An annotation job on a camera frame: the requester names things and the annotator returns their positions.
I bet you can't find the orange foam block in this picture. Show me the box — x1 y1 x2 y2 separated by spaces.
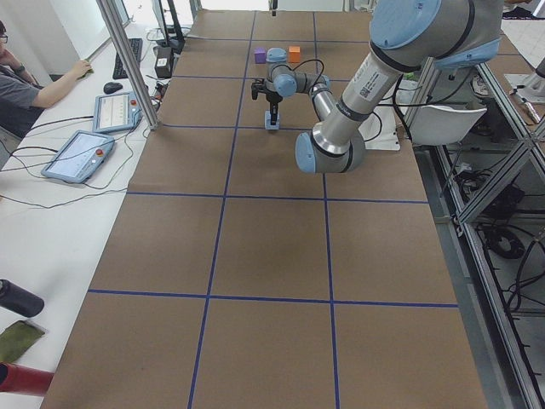
288 45 301 64

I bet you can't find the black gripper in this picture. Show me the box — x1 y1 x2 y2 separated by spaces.
266 0 283 124

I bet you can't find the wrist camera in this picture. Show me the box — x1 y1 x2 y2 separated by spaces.
251 78 268 101

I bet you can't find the black monitor stand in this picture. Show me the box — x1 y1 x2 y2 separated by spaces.
156 0 185 55

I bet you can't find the black water bottle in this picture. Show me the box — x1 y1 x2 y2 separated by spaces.
1 279 44 318

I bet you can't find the operator forearm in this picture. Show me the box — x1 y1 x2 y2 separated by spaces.
31 72 81 108

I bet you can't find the white chair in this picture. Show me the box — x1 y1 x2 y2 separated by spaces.
404 105 487 146

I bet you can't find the far teach pendant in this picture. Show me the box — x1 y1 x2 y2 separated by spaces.
93 92 142 134

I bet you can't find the aluminium frame post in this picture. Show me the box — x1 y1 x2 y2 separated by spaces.
96 0 159 130

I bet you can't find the green cloth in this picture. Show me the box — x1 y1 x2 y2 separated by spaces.
1 320 45 363

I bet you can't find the operator hand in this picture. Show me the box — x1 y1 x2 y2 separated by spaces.
66 60 93 80

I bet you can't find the black computer mouse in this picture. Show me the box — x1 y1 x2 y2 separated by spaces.
103 82 123 95

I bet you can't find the purple foam block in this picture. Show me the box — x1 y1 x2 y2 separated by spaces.
254 47 267 65

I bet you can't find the teach pendant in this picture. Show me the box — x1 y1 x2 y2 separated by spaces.
41 130 115 184
93 92 142 134

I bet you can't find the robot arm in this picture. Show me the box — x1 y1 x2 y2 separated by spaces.
252 0 503 173

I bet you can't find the black keyboard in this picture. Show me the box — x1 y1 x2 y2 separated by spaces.
112 37 144 80

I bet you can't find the white camera mast base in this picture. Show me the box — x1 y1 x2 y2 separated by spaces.
359 107 400 151

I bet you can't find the black box on table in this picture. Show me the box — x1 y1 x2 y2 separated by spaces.
154 47 173 78

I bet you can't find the near teach pendant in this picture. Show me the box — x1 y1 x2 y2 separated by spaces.
41 130 115 184

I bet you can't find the red bottle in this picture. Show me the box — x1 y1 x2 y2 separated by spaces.
1 362 54 396

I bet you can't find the light blue foam block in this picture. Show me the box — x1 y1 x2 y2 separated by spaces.
264 110 280 130

